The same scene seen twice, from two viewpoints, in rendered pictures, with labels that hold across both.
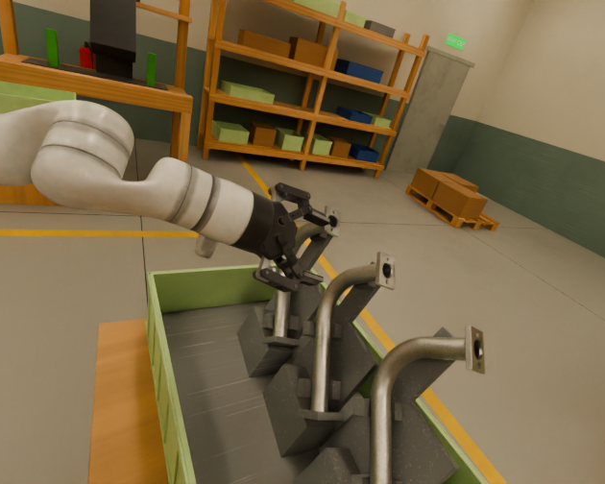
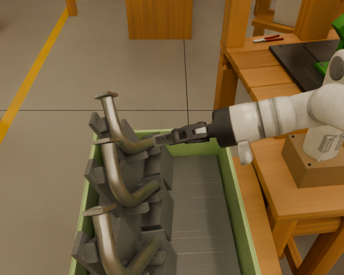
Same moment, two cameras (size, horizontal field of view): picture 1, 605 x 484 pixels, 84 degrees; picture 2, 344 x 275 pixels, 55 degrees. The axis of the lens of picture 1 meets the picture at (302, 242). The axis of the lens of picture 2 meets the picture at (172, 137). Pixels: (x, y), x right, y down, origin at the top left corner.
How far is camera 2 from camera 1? 0.90 m
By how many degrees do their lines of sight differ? 103
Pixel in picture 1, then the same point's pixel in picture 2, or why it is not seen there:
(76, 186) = not seen: hidden behind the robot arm
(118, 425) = (264, 263)
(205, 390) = (212, 252)
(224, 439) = (203, 217)
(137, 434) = not seen: hidden behind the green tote
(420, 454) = (128, 135)
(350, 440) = (140, 175)
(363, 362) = (126, 168)
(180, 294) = not seen: outside the picture
